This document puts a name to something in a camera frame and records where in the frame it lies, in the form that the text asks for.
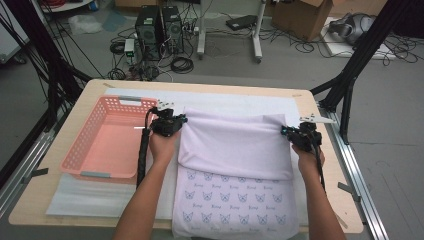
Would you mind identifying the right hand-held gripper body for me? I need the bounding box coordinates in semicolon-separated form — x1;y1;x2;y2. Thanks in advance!
287;113;337;153

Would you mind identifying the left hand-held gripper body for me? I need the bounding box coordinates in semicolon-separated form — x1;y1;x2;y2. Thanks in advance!
149;99;183;138

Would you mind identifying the lavender cat-print cloth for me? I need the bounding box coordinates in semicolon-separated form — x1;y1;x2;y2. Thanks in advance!
171;106;300;239

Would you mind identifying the pink plastic basket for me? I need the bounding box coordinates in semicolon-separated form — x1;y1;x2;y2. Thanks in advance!
59;94;160;186

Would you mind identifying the person's left hand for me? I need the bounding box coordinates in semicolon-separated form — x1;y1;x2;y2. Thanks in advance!
148;131;181;166

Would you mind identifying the person's right hand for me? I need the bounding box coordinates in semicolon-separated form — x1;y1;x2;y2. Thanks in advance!
291;143;325;181

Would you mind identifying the white grid mat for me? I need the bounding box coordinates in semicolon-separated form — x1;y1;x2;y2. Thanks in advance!
45;87;311;225

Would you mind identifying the small white device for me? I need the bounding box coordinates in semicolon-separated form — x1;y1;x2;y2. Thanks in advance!
123;38;136;65

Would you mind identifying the white-legged desk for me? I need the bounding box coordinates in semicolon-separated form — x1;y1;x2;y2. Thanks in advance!
196;0;268;64

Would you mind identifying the black computer tower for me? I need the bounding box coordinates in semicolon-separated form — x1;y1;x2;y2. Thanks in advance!
134;4;164;63
161;5;185;56

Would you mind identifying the white floor board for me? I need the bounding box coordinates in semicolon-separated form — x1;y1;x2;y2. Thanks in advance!
321;16;399;62

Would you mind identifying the open cardboard box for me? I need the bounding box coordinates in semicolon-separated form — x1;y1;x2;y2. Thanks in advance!
271;0;334;42

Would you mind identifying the black flat device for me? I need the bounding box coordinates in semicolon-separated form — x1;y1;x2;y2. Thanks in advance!
225;14;258;32

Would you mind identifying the teal paper sheet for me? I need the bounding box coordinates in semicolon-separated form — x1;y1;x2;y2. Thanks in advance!
101;9;129;33

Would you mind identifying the clear plastic bag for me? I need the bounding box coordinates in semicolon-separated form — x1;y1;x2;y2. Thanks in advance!
68;13;103;35

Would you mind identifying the large cardboard box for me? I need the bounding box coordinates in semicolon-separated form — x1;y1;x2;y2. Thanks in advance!
328;0;389;17

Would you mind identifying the round white table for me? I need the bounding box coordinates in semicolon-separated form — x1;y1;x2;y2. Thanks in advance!
39;0;96;14

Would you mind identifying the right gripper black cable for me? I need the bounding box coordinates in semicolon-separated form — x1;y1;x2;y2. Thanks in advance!
309;132;327;193

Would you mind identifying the coiled black cable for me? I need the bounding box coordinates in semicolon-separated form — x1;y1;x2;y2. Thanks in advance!
170;56;195;75

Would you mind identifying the aluminium rail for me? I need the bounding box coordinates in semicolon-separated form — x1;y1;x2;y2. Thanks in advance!
0;109;64;218
318;103;391;240

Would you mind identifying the small black cable coil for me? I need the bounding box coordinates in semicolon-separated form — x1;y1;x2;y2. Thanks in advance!
107;67;127;81
109;40;126;56

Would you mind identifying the grey metal bracket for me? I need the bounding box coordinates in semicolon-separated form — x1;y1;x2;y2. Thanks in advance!
337;181;362;203
23;167;49;184

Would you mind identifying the black frame post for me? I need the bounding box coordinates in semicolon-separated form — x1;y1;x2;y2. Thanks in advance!
309;0;413;146
0;0;94;189

